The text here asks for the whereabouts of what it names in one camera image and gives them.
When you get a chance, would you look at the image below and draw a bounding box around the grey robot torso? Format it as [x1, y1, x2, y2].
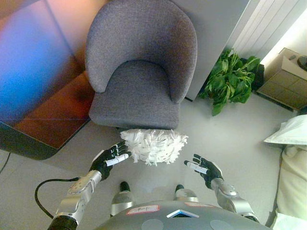
[92, 200, 274, 230]

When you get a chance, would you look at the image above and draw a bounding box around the grey fabric armchair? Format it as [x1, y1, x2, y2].
[85, 0, 199, 130]

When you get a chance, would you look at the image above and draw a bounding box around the white bed pillow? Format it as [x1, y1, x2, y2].
[263, 114, 307, 146]

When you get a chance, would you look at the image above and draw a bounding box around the thin black floor cable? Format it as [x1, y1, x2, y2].
[0, 152, 12, 173]

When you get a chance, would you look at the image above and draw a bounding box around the cream bedding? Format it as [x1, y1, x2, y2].
[266, 143, 307, 230]

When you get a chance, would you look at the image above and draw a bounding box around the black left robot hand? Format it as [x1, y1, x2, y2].
[89, 141, 131, 182]

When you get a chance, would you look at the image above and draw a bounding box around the brown wooden table dark edge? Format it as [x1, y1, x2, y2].
[0, 0, 96, 161]

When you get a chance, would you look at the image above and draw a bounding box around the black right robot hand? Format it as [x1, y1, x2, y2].
[184, 153, 224, 189]

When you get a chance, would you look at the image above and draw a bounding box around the grey tall cabinet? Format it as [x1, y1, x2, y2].
[167, 0, 251, 102]

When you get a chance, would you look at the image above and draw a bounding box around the white fringed pillow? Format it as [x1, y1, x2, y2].
[119, 128, 189, 167]

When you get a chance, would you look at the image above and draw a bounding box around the green leafy potted plant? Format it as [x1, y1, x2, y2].
[198, 47, 264, 117]

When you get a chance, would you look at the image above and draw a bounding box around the thick black left wrist cable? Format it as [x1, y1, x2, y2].
[35, 176, 80, 219]

